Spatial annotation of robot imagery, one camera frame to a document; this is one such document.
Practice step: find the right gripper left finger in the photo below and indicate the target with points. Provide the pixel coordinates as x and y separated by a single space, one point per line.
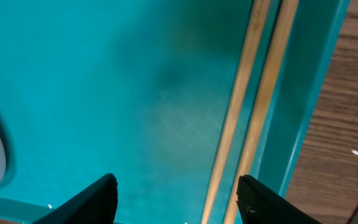
96 204

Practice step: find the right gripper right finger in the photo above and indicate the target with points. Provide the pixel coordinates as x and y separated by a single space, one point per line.
259 205

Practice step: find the teal serving tray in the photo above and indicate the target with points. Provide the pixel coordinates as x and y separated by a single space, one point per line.
136 88

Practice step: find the left wooden chopstick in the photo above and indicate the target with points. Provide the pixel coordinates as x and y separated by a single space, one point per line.
260 9

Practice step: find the wooden chopstick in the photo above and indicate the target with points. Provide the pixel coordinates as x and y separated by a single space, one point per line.
266 88
260 9

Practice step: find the right wooden chopstick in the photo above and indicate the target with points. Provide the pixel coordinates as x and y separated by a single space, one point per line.
266 88

